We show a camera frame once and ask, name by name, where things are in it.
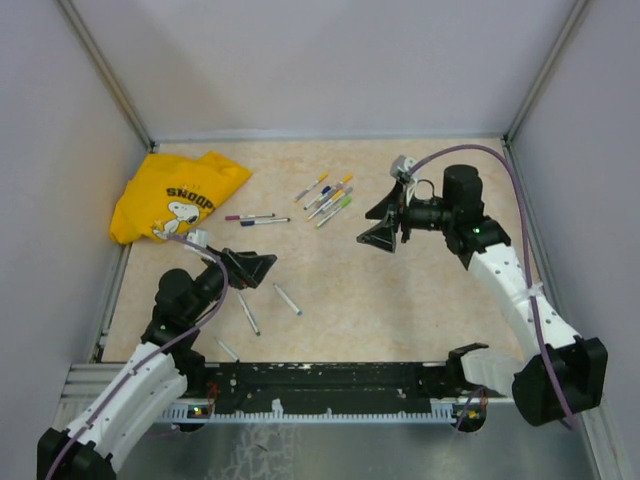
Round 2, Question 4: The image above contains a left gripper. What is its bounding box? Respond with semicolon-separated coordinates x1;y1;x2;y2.
186;245;277;322

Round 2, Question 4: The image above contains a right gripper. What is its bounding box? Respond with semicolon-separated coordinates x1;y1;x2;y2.
357;179;455;252

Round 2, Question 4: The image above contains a black capped pen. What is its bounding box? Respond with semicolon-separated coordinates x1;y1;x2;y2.
215;337;239;362

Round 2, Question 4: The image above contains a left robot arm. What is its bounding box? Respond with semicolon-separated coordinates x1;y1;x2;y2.
36;247;277;479

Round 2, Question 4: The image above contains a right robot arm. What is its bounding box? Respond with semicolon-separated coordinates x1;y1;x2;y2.
357;156;608;426

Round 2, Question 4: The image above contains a light green capped pen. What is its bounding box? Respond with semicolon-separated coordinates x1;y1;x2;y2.
315;196;352;230

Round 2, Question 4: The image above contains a grey capped pen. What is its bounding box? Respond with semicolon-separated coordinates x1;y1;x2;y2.
320;187;353;211

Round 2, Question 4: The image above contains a dark blue capped pen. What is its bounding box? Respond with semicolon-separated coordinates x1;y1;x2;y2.
240;217;291;227

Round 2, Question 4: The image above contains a yellow capped pen middle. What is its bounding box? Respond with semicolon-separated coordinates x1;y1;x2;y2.
306;189;344;222

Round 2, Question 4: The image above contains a magenta capped pen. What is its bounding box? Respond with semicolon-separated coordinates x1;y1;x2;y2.
224;213;275;221

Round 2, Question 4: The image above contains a navy capped pen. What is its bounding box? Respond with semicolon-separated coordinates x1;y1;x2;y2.
303;185;332;210

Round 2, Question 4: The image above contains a yellow Snoopy t-shirt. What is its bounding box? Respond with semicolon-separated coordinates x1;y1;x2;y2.
109;151;252;245

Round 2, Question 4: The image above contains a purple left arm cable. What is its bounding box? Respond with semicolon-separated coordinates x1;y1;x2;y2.
43;234;230;480

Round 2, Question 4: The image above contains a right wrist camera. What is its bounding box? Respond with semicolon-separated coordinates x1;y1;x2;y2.
389;155;416;180

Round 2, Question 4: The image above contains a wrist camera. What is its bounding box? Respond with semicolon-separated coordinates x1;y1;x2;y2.
389;155;416;180
186;228;209;248

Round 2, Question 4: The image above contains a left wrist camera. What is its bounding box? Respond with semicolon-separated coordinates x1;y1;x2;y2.
186;228;209;248

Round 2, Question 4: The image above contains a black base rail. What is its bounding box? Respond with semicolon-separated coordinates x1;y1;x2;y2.
178;362;476;415

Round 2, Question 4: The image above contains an aluminium frame rail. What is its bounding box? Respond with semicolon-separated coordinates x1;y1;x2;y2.
64;362;606;401

